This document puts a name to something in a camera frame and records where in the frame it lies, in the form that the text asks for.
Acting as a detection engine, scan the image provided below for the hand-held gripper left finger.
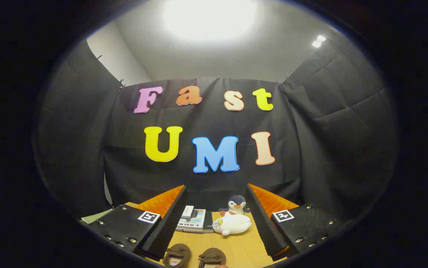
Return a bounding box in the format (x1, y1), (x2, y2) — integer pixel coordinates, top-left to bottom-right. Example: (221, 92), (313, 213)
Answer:
(87, 185), (187, 261)

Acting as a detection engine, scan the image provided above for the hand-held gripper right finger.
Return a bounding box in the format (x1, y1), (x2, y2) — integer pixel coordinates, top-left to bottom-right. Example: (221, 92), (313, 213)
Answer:
(245, 184), (344, 262)

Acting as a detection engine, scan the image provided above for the brown fuzzy shoe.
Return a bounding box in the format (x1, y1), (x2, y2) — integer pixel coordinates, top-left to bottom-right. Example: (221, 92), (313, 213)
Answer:
(198, 248), (226, 268)
(163, 244), (191, 268)

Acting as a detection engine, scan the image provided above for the green fabric storage box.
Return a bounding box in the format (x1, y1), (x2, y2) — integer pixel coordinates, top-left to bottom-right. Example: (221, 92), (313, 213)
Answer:
(81, 208), (114, 224)

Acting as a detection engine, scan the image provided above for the book with teal cover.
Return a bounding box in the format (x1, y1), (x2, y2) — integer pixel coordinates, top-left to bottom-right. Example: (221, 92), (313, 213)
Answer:
(177, 209), (207, 233)

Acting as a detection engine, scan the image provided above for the white round plush toy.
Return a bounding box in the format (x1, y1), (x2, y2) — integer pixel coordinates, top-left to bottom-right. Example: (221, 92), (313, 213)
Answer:
(212, 212), (252, 236)

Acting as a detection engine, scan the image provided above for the penguin plush toy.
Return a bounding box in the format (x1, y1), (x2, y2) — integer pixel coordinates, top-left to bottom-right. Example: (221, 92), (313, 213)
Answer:
(219, 195), (251, 216)

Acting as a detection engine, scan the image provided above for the dark cover book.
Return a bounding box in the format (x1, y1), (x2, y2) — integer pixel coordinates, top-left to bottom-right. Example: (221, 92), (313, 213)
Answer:
(203, 210), (214, 234)

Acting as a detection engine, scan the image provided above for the large bright ceiling light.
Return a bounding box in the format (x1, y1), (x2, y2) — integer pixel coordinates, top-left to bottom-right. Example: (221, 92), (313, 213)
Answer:
(162, 0), (259, 41)

